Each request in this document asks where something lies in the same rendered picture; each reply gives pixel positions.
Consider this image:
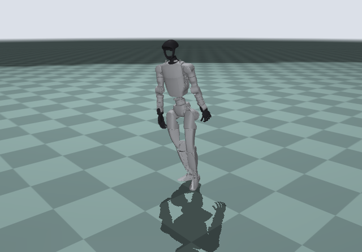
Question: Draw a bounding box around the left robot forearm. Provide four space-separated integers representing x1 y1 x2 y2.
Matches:
194 85 207 111

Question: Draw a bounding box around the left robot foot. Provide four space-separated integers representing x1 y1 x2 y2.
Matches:
189 174 200 190

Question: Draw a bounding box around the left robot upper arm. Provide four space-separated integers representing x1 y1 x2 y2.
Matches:
182 63 198 94

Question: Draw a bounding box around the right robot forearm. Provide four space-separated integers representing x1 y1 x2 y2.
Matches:
156 93 164 113

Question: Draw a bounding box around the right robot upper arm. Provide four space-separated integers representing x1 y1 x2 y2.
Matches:
155 64 165 94

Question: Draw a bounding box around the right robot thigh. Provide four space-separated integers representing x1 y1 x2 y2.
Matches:
166 109 186 151

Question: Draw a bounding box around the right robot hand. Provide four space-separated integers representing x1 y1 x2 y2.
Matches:
157 108 167 129

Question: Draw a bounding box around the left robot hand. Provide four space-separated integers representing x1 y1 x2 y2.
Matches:
200 107 212 122

